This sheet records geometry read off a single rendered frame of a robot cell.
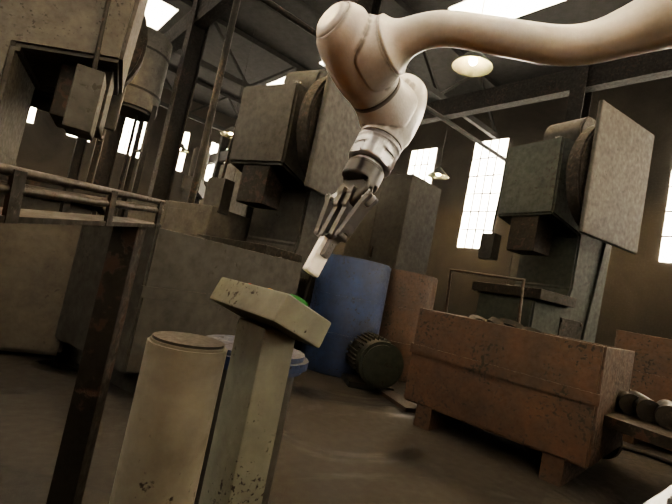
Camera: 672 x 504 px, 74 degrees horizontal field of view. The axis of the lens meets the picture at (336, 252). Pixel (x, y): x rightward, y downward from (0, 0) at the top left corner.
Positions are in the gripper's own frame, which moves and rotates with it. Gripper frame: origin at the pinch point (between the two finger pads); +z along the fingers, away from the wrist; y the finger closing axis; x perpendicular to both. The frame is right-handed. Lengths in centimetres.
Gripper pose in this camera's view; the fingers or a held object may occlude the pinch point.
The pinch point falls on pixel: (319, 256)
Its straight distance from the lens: 79.4
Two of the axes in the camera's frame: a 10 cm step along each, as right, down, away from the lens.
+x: 6.3, 5.3, 5.7
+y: 6.4, 0.7, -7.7
